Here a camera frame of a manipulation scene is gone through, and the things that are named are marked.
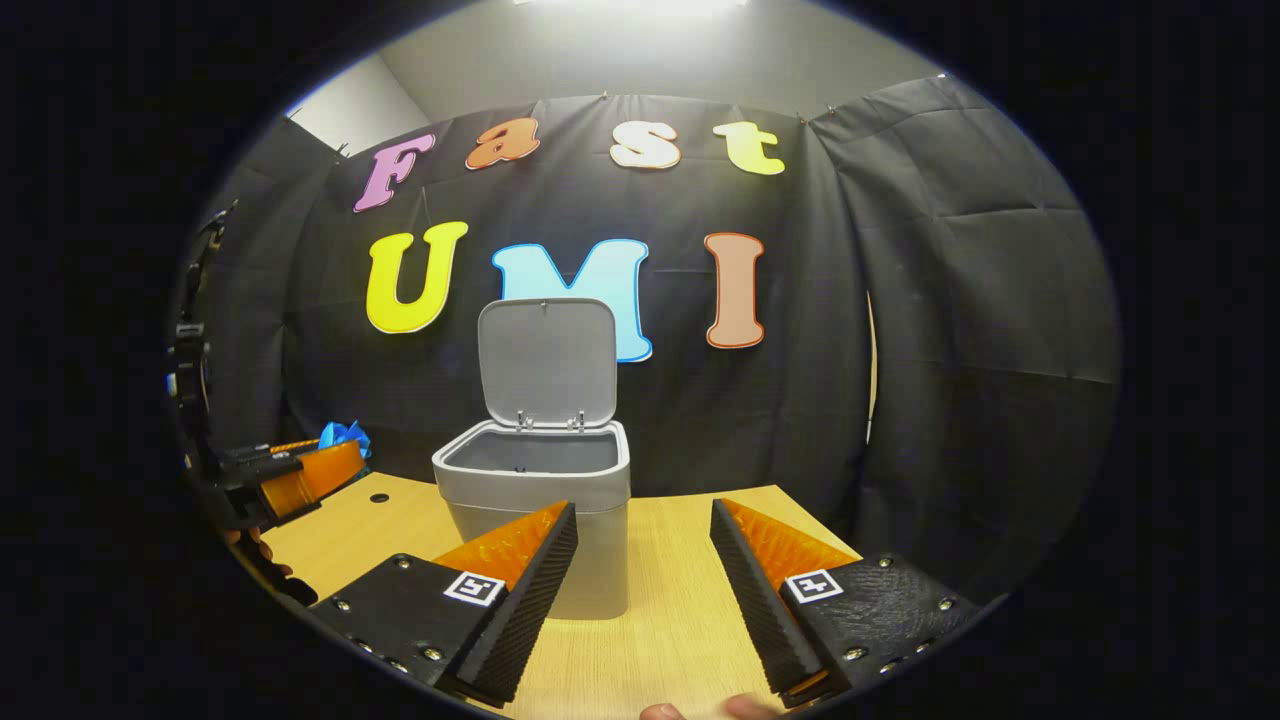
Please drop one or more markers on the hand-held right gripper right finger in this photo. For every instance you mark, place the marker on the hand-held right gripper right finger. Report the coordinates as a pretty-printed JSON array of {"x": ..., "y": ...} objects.
[{"x": 760, "y": 610}]

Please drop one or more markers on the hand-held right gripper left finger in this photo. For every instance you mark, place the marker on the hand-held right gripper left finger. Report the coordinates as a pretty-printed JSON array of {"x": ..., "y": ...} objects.
[{"x": 530, "y": 610}]

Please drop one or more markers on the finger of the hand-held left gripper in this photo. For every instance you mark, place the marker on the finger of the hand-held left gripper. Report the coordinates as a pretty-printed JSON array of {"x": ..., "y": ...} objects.
[
  {"x": 262, "y": 456},
  {"x": 315, "y": 478}
]

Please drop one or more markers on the blue paper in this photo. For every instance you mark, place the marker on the blue paper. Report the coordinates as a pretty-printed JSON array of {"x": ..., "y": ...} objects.
[{"x": 345, "y": 437}]

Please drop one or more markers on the white desktop garbage bin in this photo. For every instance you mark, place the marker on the white desktop garbage bin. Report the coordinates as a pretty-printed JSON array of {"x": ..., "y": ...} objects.
[{"x": 545, "y": 360}]

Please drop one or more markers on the wooden desktop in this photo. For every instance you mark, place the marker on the wooden desktop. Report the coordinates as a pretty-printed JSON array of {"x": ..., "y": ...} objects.
[{"x": 660, "y": 600}]

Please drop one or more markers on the black backdrop cloth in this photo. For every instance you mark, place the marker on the black backdrop cloth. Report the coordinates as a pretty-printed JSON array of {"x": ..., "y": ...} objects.
[{"x": 900, "y": 300}]

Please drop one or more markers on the long ceiling light panel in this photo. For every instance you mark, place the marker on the long ceiling light panel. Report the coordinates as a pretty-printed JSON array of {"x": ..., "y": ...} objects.
[{"x": 630, "y": 5}]

